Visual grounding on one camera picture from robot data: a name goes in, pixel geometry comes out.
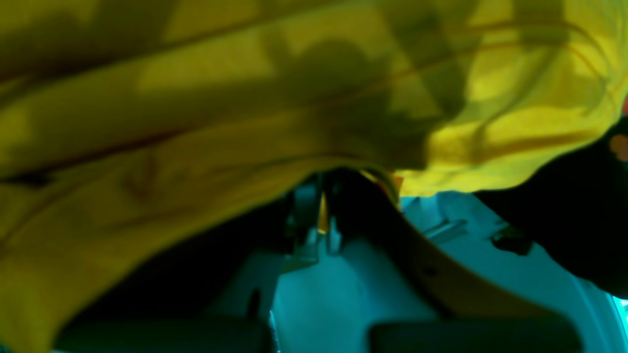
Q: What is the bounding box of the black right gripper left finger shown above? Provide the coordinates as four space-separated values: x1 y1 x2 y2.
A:
54 189 321 353

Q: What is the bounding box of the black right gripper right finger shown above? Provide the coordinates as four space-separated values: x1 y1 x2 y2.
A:
327 169 583 353

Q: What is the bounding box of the orange T-shirt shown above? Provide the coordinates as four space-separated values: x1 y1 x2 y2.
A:
1 0 627 353

